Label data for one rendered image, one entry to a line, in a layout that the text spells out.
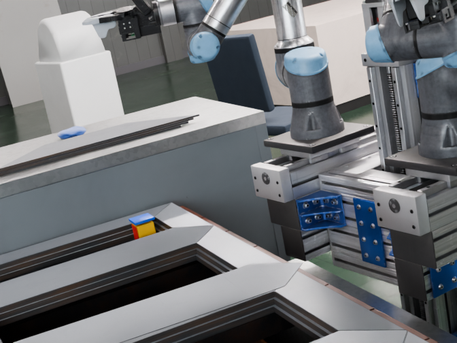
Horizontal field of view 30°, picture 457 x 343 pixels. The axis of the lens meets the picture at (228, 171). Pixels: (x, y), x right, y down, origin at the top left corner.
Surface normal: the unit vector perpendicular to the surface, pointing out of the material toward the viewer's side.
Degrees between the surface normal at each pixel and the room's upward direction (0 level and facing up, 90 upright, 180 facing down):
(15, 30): 81
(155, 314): 0
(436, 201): 90
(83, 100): 90
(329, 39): 90
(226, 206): 90
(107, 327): 0
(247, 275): 1
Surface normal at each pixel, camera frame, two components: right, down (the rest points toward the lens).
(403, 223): -0.82, 0.29
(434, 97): -0.58, 0.31
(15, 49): 0.50, -0.04
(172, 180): 0.41, 0.15
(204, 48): 0.12, 0.23
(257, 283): -0.19, -0.95
